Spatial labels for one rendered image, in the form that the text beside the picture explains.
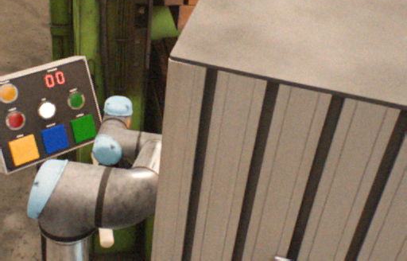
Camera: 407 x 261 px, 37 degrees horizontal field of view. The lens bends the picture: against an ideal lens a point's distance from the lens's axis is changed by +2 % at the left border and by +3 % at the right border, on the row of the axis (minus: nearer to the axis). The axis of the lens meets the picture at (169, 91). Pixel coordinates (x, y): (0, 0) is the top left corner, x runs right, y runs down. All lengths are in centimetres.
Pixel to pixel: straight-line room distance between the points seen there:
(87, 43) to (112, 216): 108
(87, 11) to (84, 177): 100
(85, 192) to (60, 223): 8
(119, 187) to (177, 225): 59
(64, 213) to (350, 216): 74
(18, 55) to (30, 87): 230
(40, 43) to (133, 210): 322
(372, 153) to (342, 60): 7
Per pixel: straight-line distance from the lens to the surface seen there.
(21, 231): 302
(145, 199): 116
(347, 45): 49
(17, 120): 188
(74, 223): 118
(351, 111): 44
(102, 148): 152
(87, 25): 209
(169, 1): 192
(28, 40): 433
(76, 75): 194
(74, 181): 115
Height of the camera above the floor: 227
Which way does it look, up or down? 36 degrees down
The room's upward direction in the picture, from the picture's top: 5 degrees clockwise
